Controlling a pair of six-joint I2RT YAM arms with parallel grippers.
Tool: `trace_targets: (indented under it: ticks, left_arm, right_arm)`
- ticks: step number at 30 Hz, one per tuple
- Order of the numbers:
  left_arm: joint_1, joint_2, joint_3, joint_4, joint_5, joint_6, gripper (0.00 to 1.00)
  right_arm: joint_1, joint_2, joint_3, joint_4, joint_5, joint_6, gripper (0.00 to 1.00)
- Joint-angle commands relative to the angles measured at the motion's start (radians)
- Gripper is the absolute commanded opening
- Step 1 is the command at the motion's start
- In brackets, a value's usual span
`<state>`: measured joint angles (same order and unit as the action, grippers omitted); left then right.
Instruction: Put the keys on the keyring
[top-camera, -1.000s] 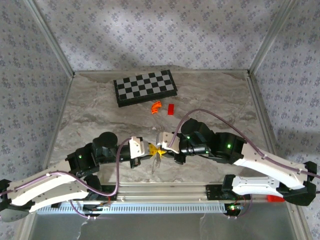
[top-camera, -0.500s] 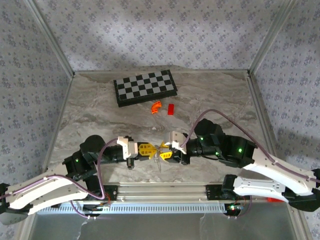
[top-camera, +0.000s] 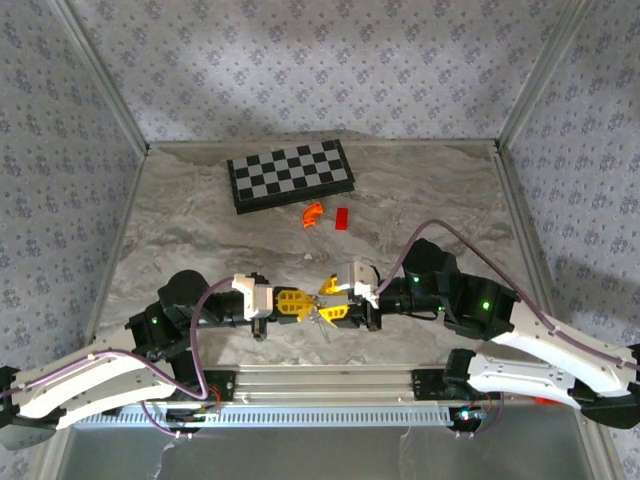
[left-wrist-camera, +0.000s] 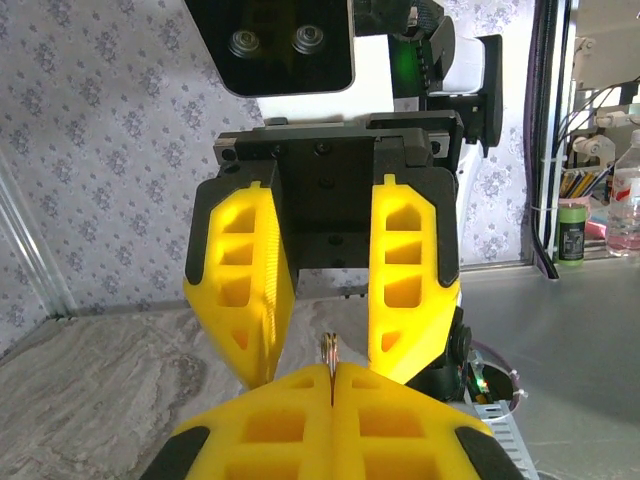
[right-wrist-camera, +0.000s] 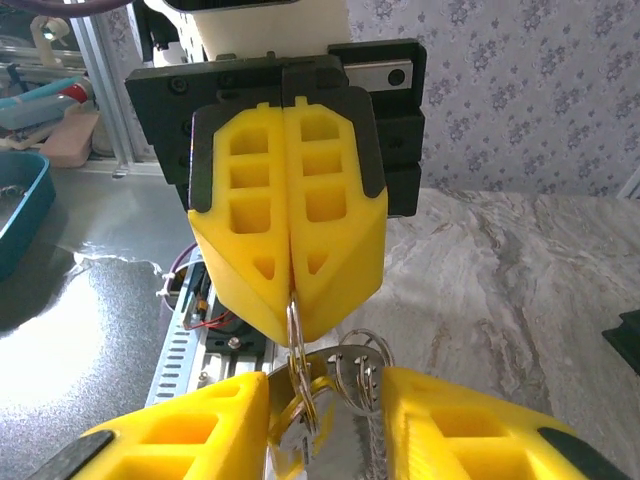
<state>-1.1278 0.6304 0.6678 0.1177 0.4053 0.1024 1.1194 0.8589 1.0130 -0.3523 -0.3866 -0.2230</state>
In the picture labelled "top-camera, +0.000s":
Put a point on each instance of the silver metal keyring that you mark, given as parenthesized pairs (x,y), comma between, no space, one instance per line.
(314,309)

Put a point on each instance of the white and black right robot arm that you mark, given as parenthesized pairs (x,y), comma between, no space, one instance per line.
(550,345)

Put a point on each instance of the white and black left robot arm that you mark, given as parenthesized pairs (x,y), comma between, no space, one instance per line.
(100,385)

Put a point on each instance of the red plastic block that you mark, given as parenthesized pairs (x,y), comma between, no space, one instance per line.
(342,219)

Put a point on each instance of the orange curved plastic piece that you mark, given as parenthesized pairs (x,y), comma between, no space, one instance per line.
(311,212)

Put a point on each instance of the small controller board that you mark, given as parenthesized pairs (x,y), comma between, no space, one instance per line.
(197,415)
(467,416)

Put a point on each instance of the black and grey chessboard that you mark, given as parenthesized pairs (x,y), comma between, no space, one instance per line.
(290,175)

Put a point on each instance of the grey metal sheet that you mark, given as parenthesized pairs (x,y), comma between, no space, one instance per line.
(300,455)

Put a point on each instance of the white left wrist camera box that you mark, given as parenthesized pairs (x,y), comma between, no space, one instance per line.
(260,300)

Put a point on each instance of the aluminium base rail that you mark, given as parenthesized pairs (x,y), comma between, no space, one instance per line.
(325,382)

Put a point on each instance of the aluminium side frame rail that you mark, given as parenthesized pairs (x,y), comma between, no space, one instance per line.
(522,225)
(125,215)

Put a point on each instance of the aluminium back frame rail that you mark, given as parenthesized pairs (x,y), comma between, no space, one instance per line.
(425,144)

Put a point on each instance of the aluminium corner frame post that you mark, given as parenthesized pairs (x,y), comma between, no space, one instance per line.
(545,67)
(102,75)

